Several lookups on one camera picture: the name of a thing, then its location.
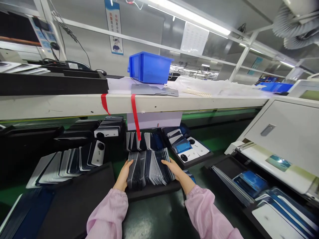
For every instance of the bundle of blue film covers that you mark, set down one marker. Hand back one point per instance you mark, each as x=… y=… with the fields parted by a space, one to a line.
x=250 y=184

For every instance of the dark monitor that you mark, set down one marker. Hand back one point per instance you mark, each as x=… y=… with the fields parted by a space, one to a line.
x=15 y=30

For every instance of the white paper label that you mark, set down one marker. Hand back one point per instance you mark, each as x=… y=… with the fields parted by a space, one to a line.
x=159 y=120

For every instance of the stack of black trays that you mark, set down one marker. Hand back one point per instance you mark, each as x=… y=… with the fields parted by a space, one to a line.
x=112 y=122

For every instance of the clear plastic bags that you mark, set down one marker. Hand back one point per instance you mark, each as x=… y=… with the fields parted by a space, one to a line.
x=214 y=86

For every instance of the black foam tray with covers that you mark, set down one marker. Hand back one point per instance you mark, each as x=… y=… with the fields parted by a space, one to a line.
x=199 y=159

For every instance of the grey flat cardboard sheet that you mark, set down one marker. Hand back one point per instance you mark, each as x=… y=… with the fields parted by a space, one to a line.
x=149 y=89

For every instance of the white metal frame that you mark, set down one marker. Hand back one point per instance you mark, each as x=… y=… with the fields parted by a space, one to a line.
x=149 y=42

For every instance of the black tray with thin sheets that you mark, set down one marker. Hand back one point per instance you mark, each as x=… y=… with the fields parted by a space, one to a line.
x=224 y=176

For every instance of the row of white filmed covers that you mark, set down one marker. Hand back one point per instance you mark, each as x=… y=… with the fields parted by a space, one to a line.
x=284 y=216

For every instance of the short red tape strip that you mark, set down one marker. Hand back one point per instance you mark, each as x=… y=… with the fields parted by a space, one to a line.
x=104 y=103

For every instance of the black computer mouse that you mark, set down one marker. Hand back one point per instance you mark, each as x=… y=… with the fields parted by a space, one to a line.
x=101 y=72

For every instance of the person's left hand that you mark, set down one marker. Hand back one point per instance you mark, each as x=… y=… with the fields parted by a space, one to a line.
x=122 y=175

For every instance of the long red tape strip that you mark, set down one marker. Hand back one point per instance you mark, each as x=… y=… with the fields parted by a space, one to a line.
x=135 y=117

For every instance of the beige ribbed strip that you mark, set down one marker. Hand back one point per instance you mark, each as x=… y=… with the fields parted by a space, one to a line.
x=198 y=93

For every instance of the blue bins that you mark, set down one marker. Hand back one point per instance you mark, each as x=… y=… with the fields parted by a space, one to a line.
x=275 y=87

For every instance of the row of dark phone covers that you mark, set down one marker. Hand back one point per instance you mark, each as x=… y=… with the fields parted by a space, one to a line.
x=149 y=169
x=147 y=140

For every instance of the hanging white paper sheet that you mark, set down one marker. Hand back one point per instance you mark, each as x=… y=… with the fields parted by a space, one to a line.
x=194 y=38

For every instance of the white machine cabinet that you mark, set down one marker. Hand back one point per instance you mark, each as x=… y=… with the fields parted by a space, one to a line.
x=281 y=132

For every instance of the white conveyor shelf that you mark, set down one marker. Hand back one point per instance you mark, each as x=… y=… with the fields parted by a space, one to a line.
x=74 y=104

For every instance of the blue white wall poster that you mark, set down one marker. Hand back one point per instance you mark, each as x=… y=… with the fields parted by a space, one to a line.
x=114 y=27

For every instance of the black foam lid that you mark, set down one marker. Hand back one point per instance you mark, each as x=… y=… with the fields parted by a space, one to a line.
x=74 y=199

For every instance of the row of blue phone covers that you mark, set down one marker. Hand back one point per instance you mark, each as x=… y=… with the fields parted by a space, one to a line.
x=22 y=216

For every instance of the pile of white covers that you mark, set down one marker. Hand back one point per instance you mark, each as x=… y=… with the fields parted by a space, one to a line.
x=22 y=67

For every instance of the person's right hand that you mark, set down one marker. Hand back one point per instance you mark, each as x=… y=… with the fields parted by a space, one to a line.
x=178 y=174

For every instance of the row of grey phone covers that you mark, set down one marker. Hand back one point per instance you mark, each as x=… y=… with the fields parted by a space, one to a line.
x=57 y=166

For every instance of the black round device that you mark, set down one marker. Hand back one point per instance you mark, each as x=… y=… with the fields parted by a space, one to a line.
x=77 y=65

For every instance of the fluorescent tube light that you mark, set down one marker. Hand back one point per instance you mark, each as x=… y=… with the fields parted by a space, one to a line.
x=192 y=17

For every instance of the white phone cover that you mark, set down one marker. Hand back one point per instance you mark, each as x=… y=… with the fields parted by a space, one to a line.
x=107 y=133
x=199 y=147
x=98 y=153
x=188 y=158

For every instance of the blue plastic bin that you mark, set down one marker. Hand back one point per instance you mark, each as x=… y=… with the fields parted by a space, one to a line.
x=149 y=67

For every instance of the long black foam trays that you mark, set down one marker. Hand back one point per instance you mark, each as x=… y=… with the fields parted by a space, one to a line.
x=49 y=83

